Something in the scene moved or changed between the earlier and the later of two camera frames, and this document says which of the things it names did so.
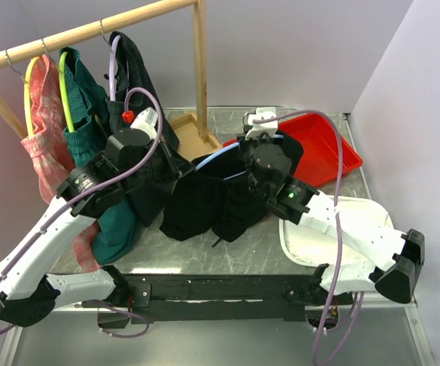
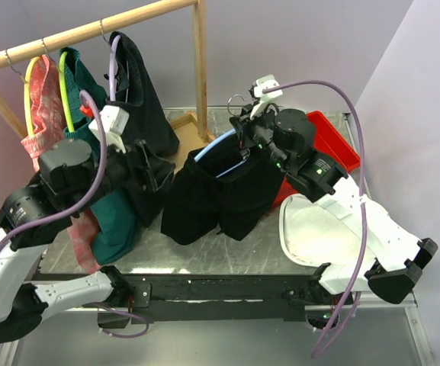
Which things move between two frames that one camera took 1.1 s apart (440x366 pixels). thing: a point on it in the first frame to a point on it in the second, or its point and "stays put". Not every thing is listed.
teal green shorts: [117, 228] stays put
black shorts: [220, 199] stays put
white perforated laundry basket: [310, 246] stays put
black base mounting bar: [172, 298] stays put
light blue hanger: [277, 136] to [223, 136]
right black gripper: [246, 142] to [243, 123]
